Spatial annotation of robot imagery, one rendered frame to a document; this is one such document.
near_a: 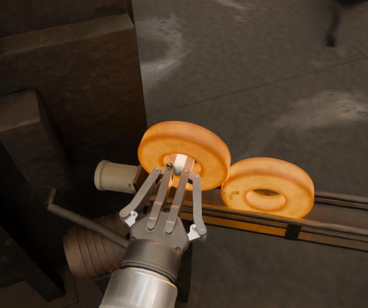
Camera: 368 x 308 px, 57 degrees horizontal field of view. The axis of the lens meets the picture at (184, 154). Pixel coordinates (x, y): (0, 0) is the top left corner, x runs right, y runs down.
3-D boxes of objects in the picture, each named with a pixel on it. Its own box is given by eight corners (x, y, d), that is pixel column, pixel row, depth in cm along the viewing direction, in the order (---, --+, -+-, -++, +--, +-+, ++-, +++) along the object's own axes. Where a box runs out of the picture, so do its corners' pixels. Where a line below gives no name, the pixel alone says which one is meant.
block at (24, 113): (35, 169, 81) (-9, 92, 62) (69, 159, 83) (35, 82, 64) (40, 205, 75) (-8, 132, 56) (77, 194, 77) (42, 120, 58)
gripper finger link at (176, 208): (161, 231, 45) (171, 233, 45) (183, 164, 52) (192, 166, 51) (163, 242, 49) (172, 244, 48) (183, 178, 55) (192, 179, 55)
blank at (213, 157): (133, 114, 53) (126, 130, 51) (231, 124, 50) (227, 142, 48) (151, 170, 66) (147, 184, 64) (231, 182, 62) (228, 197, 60)
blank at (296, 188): (217, 153, 56) (214, 168, 54) (318, 159, 51) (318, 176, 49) (227, 203, 67) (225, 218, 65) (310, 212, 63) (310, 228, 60)
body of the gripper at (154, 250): (120, 278, 47) (140, 219, 53) (179, 293, 46) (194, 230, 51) (110, 261, 41) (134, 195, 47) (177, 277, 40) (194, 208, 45)
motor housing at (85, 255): (102, 291, 117) (57, 219, 76) (162, 269, 122) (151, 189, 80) (111, 330, 110) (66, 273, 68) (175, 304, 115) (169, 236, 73)
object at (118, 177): (110, 172, 71) (103, 153, 67) (151, 178, 69) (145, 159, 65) (99, 195, 68) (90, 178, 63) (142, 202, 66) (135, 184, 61)
